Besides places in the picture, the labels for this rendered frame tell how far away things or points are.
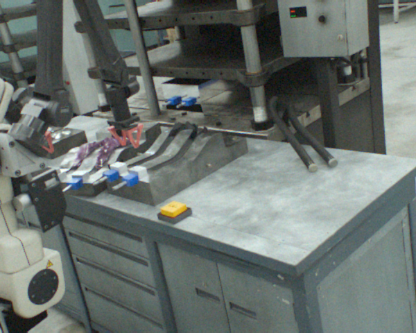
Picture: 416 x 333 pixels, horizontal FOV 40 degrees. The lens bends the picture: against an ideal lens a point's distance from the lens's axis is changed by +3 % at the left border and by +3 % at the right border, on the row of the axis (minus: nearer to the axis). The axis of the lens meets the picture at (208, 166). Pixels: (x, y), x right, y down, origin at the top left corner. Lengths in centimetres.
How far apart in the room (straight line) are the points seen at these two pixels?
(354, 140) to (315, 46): 81
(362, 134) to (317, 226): 151
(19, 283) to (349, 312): 96
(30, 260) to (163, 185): 48
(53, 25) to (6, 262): 67
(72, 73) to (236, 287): 473
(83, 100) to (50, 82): 477
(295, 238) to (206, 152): 61
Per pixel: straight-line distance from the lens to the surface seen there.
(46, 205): 172
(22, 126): 153
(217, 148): 207
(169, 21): 277
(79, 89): 629
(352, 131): 297
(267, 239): 157
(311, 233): 158
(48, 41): 154
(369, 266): 184
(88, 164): 226
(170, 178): 193
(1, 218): 172
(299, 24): 236
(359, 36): 234
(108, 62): 176
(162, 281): 206
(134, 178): 191
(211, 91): 280
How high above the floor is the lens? 158
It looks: 21 degrees down
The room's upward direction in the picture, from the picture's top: 11 degrees counter-clockwise
